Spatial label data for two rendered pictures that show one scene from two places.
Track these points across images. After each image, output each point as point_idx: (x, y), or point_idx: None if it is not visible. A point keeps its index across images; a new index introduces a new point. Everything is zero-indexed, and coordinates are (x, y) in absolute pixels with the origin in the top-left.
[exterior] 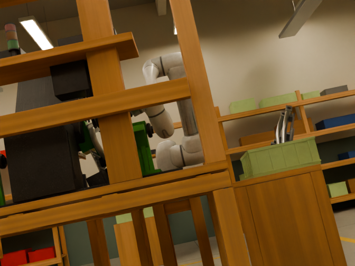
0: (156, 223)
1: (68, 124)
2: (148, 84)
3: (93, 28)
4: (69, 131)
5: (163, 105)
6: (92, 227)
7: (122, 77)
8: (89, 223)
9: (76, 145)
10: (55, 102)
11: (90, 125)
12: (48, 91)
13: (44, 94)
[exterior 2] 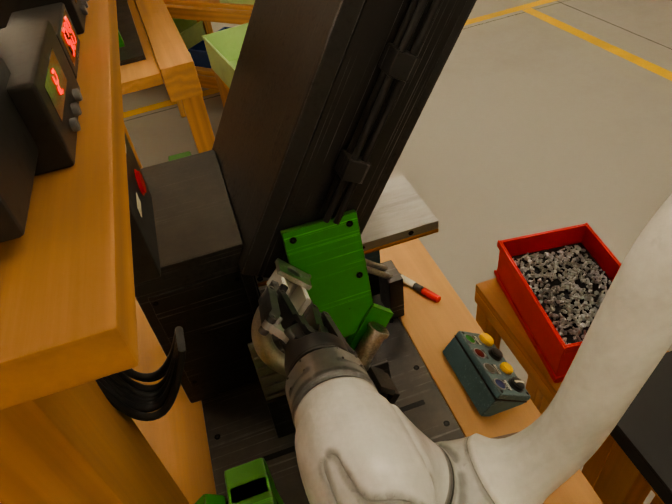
0: (607, 459)
1: (177, 268)
2: (626, 257)
3: None
4: (189, 282)
5: (595, 439)
6: (482, 320)
7: (8, 438)
8: (479, 309)
9: (241, 300)
10: (271, 94)
11: (273, 277)
12: (286, 19)
13: (278, 26)
